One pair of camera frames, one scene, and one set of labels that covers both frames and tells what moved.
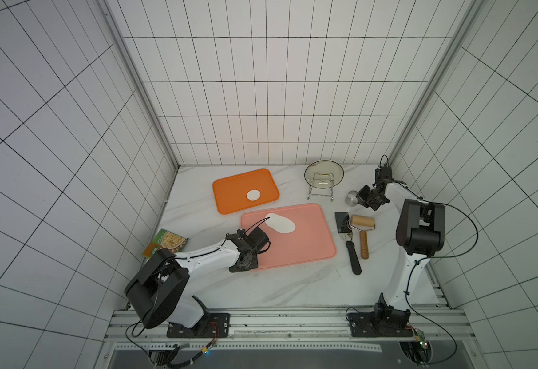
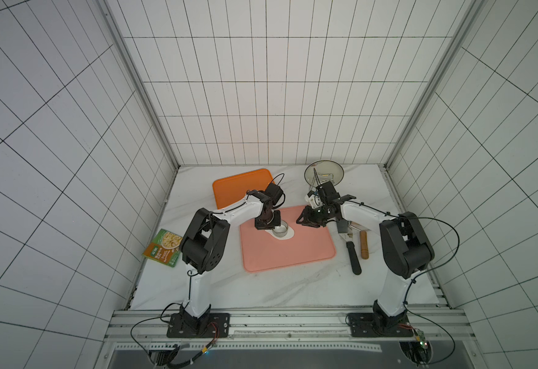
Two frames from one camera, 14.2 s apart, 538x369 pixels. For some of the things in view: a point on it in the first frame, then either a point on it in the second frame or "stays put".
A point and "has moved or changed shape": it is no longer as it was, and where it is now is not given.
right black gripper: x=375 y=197 -> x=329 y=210
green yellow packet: x=166 y=239 stays put
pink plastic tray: x=297 y=234 stays put
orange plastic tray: x=230 y=194 stays put
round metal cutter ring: x=351 y=200 has moved or changed shape
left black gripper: x=253 y=264 -> x=259 y=226
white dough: x=280 y=224 has moved or changed shape
